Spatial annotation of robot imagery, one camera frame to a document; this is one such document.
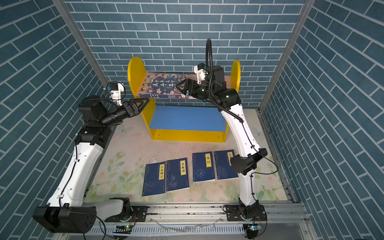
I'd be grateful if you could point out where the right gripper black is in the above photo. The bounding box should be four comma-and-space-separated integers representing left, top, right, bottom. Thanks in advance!
176, 78, 215, 102

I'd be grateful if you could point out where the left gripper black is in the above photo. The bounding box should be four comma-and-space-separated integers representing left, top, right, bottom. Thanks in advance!
98, 99, 148, 129

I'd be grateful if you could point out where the colourful illustrated thick book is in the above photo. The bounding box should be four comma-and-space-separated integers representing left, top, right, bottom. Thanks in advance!
138, 73, 187, 99

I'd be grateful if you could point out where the blue book yellow label Yijing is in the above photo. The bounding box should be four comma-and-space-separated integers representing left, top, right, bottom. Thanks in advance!
192, 152, 216, 183

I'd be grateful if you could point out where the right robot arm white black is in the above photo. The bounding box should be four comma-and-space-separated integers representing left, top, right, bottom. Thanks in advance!
177, 39, 268, 222

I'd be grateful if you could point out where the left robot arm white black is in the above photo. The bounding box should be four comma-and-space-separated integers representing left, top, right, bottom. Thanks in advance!
33, 96, 150, 234

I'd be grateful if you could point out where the yellow shelf with coloured boards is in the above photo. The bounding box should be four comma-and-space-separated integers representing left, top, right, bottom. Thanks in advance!
127, 57, 241, 143

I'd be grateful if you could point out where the floral table mat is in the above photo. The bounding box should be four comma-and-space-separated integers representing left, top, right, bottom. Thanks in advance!
83, 108, 298, 204

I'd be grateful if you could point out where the blue book leftmost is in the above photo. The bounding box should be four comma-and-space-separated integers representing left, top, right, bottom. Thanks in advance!
142, 162, 166, 197

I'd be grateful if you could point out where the blue book rightmost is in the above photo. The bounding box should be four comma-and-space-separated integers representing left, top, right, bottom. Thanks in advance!
214, 150, 238, 180

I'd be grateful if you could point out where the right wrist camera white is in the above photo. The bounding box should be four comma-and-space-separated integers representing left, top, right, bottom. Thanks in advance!
194, 63, 208, 85

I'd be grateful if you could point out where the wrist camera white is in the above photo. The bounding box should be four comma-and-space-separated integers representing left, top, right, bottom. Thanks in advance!
107, 82, 126, 106
194, 63, 208, 85

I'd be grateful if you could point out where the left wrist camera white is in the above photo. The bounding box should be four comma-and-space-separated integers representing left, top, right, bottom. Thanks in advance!
107, 82, 126, 106

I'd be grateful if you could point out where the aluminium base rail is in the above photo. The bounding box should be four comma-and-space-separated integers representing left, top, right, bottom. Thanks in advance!
52, 201, 319, 240

